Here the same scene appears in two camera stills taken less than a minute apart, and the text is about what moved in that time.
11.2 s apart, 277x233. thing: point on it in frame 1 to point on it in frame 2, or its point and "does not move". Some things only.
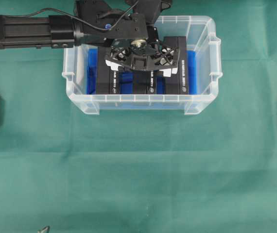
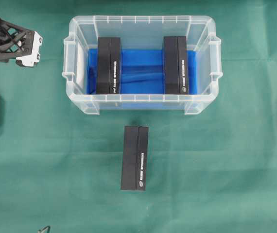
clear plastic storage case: x=175 y=69 does not move
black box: x=143 y=81 to x=135 y=154
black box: x=110 y=82 does not move
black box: x=177 y=83 does not move
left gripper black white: x=145 y=54 to x=2 y=40
